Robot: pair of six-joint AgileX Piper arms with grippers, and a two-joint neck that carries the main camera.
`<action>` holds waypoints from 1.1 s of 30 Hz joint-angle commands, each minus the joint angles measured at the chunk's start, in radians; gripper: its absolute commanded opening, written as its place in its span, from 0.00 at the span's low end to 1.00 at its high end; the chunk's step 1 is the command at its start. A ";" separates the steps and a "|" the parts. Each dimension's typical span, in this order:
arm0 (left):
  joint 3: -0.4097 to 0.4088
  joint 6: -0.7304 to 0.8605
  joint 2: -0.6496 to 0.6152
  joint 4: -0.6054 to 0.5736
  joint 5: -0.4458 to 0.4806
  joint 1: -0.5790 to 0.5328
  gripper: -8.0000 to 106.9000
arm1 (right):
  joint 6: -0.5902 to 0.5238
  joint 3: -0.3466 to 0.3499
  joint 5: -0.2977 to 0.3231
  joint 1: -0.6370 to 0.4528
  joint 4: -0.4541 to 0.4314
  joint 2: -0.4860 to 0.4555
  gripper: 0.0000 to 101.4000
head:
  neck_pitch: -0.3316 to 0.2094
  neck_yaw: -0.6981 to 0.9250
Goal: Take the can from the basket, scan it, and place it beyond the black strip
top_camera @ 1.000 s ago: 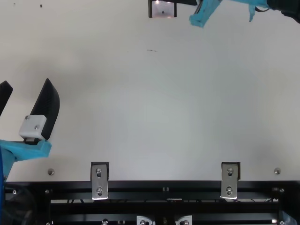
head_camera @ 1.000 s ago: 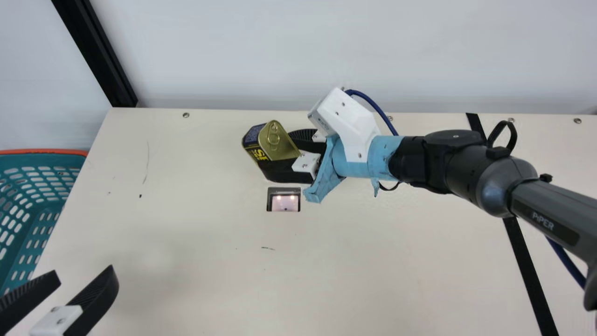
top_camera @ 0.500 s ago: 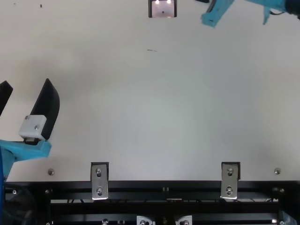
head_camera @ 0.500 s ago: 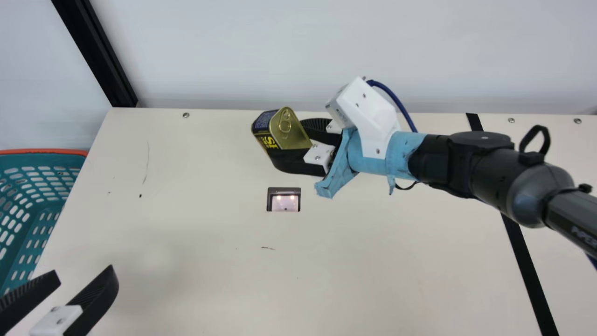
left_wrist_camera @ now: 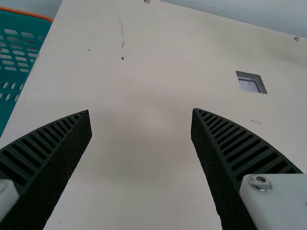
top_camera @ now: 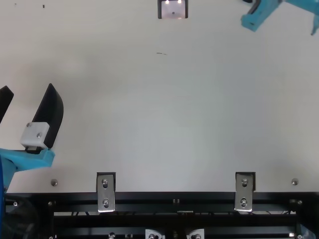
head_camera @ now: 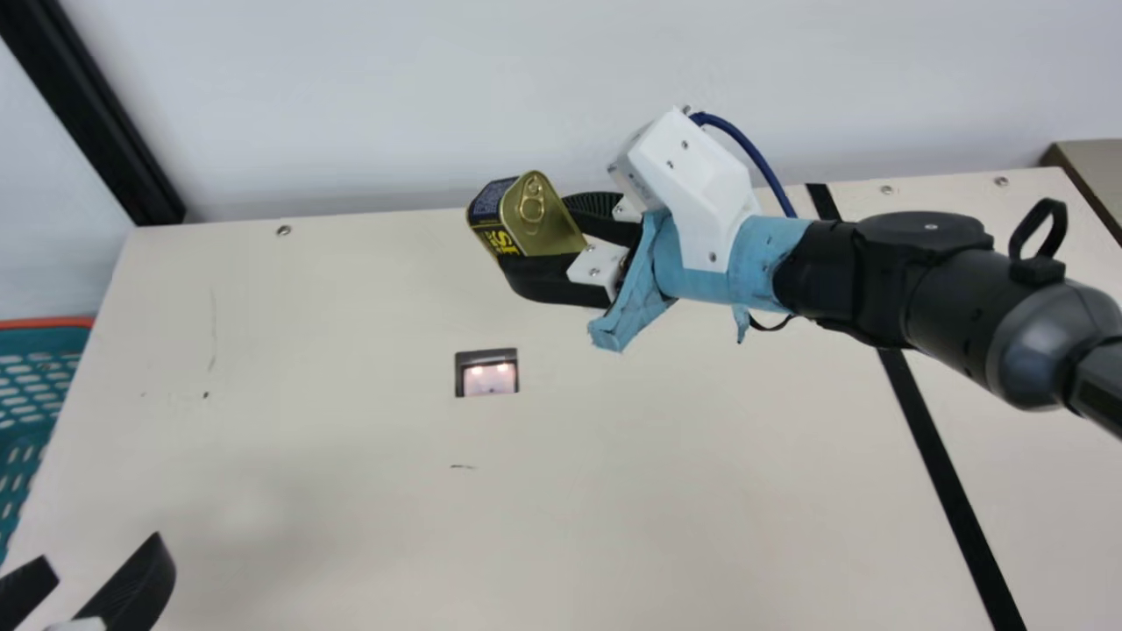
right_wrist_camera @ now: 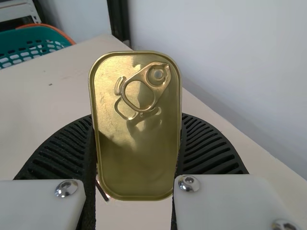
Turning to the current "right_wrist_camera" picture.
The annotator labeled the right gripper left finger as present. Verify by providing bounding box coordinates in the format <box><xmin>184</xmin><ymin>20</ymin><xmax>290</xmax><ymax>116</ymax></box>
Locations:
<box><xmin>0</xmin><ymin>114</ymin><xmax>99</xmax><ymax>230</ymax></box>

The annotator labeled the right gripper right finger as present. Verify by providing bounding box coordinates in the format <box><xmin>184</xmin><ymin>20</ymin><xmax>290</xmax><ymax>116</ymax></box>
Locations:
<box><xmin>169</xmin><ymin>112</ymin><xmax>307</xmax><ymax>230</ymax></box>

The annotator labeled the gold rectangular tin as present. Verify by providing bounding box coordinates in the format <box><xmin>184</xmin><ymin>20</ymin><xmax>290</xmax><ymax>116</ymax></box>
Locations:
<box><xmin>88</xmin><ymin>50</ymin><xmax>182</xmax><ymax>202</ymax></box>

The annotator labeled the teal shopping basket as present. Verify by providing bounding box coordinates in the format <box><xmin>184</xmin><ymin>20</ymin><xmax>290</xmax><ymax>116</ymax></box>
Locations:
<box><xmin>0</xmin><ymin>23</ymin><xmax>77</xmax><ymax>70</ymax></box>

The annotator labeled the black post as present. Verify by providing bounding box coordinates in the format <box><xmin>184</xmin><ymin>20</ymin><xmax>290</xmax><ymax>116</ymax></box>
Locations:
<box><xmin>109</xmin><ymin>0</ymin><xmax>132</xmax><ymax>47</ymax></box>

